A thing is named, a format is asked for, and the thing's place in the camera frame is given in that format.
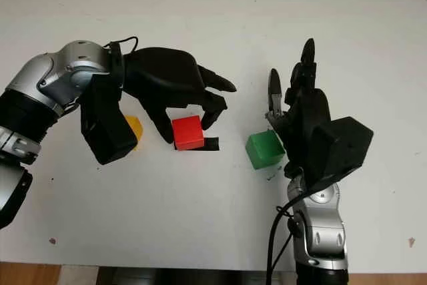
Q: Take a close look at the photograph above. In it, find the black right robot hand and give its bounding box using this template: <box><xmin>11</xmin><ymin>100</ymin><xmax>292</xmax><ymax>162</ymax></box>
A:
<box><xmin>265</xmin><ymin>38</ymin><xmax>333</xmax><ymax>179</ymax></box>

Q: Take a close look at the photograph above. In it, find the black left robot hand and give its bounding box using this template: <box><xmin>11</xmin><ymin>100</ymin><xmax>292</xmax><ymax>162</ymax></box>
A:
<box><xmin>121</xmin><ymin>47</ymin><xmax>238</xmax><ymax>146</ymax></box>

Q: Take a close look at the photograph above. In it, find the green cube block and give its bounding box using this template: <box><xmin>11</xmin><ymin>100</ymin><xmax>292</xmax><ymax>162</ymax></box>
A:
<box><xmin>245</xmin><ymin>130</ymin><xmax>285</xmax><ymax>170</ymax></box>

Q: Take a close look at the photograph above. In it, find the yellow cube block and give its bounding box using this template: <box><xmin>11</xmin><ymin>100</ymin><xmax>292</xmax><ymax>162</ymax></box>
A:
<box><xmin>125</xmin><ymin>115</ymin><xmax>144</xmax><ymax>151</ymax></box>

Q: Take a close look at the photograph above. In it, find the red cube block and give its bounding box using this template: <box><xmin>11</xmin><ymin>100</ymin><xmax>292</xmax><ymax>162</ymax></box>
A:
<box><xmin>171</xmin><ymin>115</ymin><xmax>205</xmax><ymax>151</ymax></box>

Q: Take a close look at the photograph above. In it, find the black tape strip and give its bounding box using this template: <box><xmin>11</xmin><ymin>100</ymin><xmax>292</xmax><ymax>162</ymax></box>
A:
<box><xmin>174</xmin><ymin>136</ymin><xmax>220</xmax><ymax>152</ymax></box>

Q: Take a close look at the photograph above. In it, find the dark robot torso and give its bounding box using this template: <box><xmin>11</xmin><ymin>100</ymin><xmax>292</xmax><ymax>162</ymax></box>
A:
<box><xmin>96</xmin><ymin>266</ymin><xmax>298</xmax><ymax>285</ymax></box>

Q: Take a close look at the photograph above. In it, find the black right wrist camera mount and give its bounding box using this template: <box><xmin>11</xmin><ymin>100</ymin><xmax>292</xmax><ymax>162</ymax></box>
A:
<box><xmin>310</xmin><ymin>116</ymin><xmax>374</xmax><ymax>189</ymax></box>

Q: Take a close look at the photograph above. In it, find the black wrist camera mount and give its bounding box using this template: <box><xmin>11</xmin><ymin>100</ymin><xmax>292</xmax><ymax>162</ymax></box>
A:
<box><xmin>310</xmin><ymin>116</ymin><xmax>374</xmax><ymax>189</ymax></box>
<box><xmin>80</xmin><ymin>74</ymin><xmax>138</xmax><ymax>166</ymax></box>

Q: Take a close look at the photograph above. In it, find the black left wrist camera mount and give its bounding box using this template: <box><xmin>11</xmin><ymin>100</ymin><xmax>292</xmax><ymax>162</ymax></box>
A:
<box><xmin>80</xmin><ymin>74</ymin><xmax>138</xmax><ymax>166</ymax></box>

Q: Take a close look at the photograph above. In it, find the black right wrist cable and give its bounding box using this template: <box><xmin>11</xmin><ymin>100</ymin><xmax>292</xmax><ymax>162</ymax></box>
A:
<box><xmin>266</xmin><ymin>194</ymin><xmax>311</xmax><ymax>285</ymax></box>

